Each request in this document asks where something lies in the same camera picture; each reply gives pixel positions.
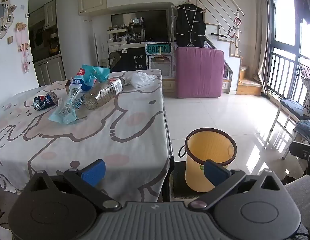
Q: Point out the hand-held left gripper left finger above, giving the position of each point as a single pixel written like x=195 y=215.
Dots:
x=93 y=172

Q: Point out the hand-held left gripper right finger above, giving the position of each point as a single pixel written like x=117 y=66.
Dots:
x=214 y=173

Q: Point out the yellow waste bin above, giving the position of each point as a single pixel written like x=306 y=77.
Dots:
x=209 y=145

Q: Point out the clear blue snack packet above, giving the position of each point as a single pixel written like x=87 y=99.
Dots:
x=70 y=105

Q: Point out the clear plastic bottle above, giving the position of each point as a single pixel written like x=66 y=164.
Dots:
x=107 y=91

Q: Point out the crushed blue soda can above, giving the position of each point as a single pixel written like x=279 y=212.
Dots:
x=45 y=101

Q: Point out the teal plastic packet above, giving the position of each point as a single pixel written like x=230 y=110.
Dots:
x=100 y=72

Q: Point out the white plastic bag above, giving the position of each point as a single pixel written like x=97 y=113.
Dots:
x=141 y=79

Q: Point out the blue denim cloth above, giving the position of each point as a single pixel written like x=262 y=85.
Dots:
x=306 y=128

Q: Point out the printed cartoon tablecloth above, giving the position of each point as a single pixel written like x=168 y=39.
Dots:
x=95 y=135

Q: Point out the grey cloth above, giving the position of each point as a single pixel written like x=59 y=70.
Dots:
x=301 y=192

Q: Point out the white chair blue cushion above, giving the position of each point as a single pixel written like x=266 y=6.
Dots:
x=293 y=107

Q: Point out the black balcony railing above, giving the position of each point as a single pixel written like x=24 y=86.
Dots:
x=282 y=72

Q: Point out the pink folded mattress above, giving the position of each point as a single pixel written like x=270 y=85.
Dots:
x=199 y=72

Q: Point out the wooden staircase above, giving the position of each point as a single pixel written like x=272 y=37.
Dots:
x=234 y=62

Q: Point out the beige curtain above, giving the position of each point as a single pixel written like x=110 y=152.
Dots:
x=262 y=42

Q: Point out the cream kitchen cabinet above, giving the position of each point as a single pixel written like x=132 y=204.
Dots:
x=48 y=65

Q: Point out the black letter board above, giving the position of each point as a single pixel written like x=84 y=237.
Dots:
x=131 y=58

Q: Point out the white storage cart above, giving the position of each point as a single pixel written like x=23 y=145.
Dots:
x=161 y=65

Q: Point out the teal sign plate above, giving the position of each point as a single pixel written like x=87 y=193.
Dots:
x=158 y=48

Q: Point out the shelf with bottles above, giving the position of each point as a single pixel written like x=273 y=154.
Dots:
x=126 y=33

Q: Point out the black vest white trim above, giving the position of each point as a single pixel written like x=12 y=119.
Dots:
x=189 y=26

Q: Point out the metal stair railing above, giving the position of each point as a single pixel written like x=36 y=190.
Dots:
x=219 y=7

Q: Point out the pink wall hanging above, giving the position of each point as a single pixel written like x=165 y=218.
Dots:
x=23 y=47

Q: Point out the wall photo collage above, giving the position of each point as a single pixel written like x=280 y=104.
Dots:
x=2 y=17

